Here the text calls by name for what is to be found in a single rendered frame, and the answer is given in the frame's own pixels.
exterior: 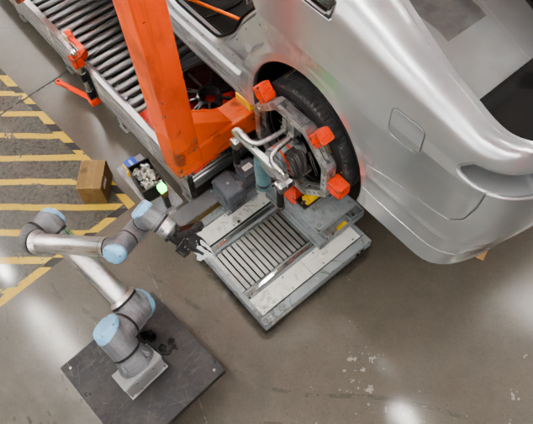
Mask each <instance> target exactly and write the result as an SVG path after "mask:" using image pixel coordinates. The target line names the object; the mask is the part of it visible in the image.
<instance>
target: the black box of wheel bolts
mask: <svg viewBox="0 0 533 424"><path fill-rule="evenodd" d="M127 169H128V171H129V174H130V176H131V178H132V180H133V182H134V183H135V185H136V187H137V188H138V190H139V191H140V193H141V195H142V197H143V198H144V199H146V200H147V201H149V202H150V201H152V200H154V199H157V198H159V197H160V195H159V192H158V191H159V190H158V189H157V185H158V184H159V183H164V184H165V185H166V183H165V180H164V179H163V177H162V175H161V174H160V173H159V171H158V170H157V168H156V166H155V164H154V163H153V161H152V160H151V159H150V157H149V156H148V157H147V158H145V159H143V160H141V161H139V162H136V163H135V164H133V165H131V166H129V167H127Z"/></svg>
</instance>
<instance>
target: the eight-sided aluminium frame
mask: <svg viewBox="0 0 533 424"><path fill-rule="evenodd" d="M271 110H276V111H277V112H278V113H279V114H280V115H281V116H283V117H284V118H285V119H286V120H287V121H288V122H289V123H291V124H292V125H293V126H294V127H295V128H296V129H297V130H299V131H300V132H301V133H302V135H303V136H304V138H305V140H306V141H307V143H308V145H309V147H310V149H311V151H312V152H313V154H314V156H315V158H316V160H317V162H318V164H319V166H320V168H321V178H320V183H312V182H310V181H309V180H307V179H306V178H305V177H303V178H302V179H300V180H299V181H300V182H301V183H302V184H301V183H300V182H299V181H296V180H295V185H294V186H295V187H296V188H297V189H298V190H299V192H301V193H303V194H305V195H306V194H307V195H313V196H319V197H321V198H322V197H326V196H327V195H329V194H330V192H329V191H328V190H327V189H326V184H327V181H328V180H330V179H331V178H332V177H334V175H335V171H336V169H337V168H336V164H335V160H334V159H333V157H332V155H331V154H330V152H329V150H328V148H327V146H326V145H325V146H322V147H320V150H321V152H322V154H323V156H324V157H323V156H322V154H321V152H320V151H319V148H318V149H315V148H314V146H313V145H312V143H311V141H310V140H309V138H308V137H309V135H311V134H312V133H314V132H315V131H316V130H317V129H318V128H317V127H316V125H315V124H314V122H313V121H312V120H311V119H309V118H307V117H306V116H305V115H304V114H303V113H301V112H300V111H299V110H298V109H297V108H296V107H294V106H293V105H292V104H291V103H290V102H289V101H288V100H287V99H286V98H285V97H283V96H280V97H276V98H274V99H272V100H271V101H269V102H268V103H263V104H260V103H257V104H255V105H254V111H255V122H256V133H257V136H258V138H259V139H260V140H262V139H264V138H266V137H268V136H269V135H271V134H272V133H271V131H270V129H269V119H268V111H271ZM288 111H289V112H290V113H293V114H294V115H295V116H296V117H298V118H299V120H297V119H296V118H295V117H294V116H293V115H292V114H290V113H289V112H288ZM301 122H302V123H303V124H302V123H301ZM263 146H264V147H265V149H266V150H267V149H269V148H270V145H269V143H266V144H264V145H263ZM324 158H325V159H324Z"/></svg>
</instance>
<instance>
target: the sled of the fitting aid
mask: <svg viewBox="0 0 533 424"><path fill-rule="evenodd" d="M266 197H267V198H268V199H269V200H270V201H271V202H272V203H273V204H274V205H275V206H276V204H277V194H276V193H275V188H274V184H273V185H272V187H271V189H269V190H268V191H266ZM353 200H354V199H353ZM354 201H355V200H354ZM355 202H356V201H355ZM284 203H285V209H284V210H280V211H281V212H282V213H283V214H284V215H285V216H286V217H287V218H288V219H289V220H290V221H291V222H292V223H293V224H294V225H295V226H296V227H297V228H298V229H299V230H300V231H301V232H302V233H303V234H304V235H305V236H306V237H307V238H308V239H309V240H310V241H311V242H312V243H313V244H314V245H315V246H316V247H317V248H318V249H319V250H321V249H322V248H323V247H325V246H326V245H328V244H329V243H330V242H331V241H333V240H334V239H335V238H336V237H337V236H338V235H340V234H341V233H342V232H343V231H345V230H346V229H347V228H349V227H350V226H351V225H353V224H354V223H355V222H356V221H358V220H359V219H360V218H361V217H362V216H363V214H364V209H363V208H362V207H361V206H360V205H359V204H358V203H357V202H356V206H355V207H353V208H352V209H351V210H349V211H348V212H347V213H346V214H344V215H343V216H341V217H340V218H339V219H338V220H337V221H336V222H335V223H333V224H332V225H330V226H329V227H328V228H327V229H325V230H324V231H323V232H321V233H320V234H319V235H318V234H317V233H316V232H315V231H314V230H313V229H312V228H311V227H310V226H309V225H308V224H307V223H306V222H305V221H304V220H303V219H302V218H301V217H300V216H299V215H298V214H297V213H296V212H295V211H294V210H293V209H292V208H291V207H290V206H289V205H288V204H287V203H286V202H285V201H284Z"/></svg>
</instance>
